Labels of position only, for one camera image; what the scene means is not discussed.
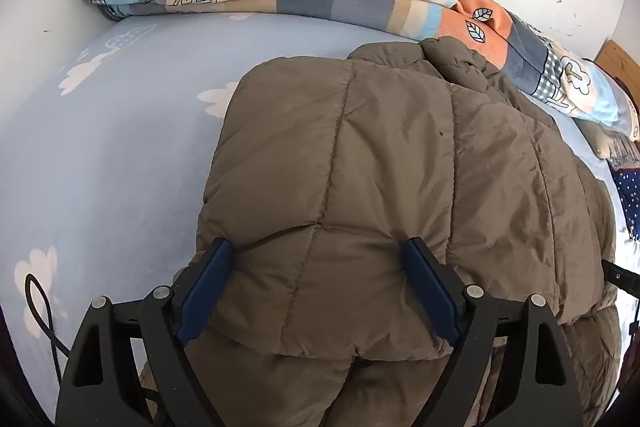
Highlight wooden headboard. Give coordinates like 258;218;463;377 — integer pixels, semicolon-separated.
594;38;640;100

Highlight beige fringed cloth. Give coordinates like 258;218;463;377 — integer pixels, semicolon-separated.
575;117;640;164

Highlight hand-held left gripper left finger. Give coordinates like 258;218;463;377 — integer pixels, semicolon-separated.
55;238;234;427

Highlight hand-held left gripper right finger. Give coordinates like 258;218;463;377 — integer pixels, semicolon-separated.
403;237;584;427

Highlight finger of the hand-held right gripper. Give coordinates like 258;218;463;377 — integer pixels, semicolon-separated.
601;259;640;299

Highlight light blue cloud bed sheet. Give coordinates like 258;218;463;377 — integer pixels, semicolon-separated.
0;13;640;427

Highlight brown puffer jacket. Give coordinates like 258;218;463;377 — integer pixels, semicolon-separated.
139;38;623;427

